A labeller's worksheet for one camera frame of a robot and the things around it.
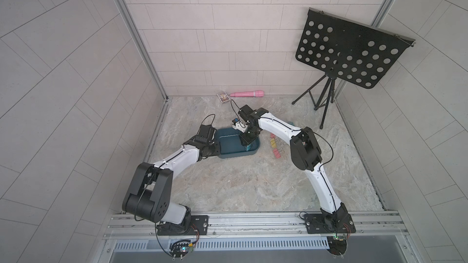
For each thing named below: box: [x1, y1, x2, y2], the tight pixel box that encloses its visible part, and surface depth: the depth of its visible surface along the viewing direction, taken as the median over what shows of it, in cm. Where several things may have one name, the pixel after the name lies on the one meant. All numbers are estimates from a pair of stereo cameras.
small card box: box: [216, 91, 231, 103], surface depth 118 cm
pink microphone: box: [229, 90, 266, 98], surface depth 118 cm
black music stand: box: [291, 7, 416, 130], surface depth 79 cm
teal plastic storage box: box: [216, 127, 261, 159], surface depth 96 cm
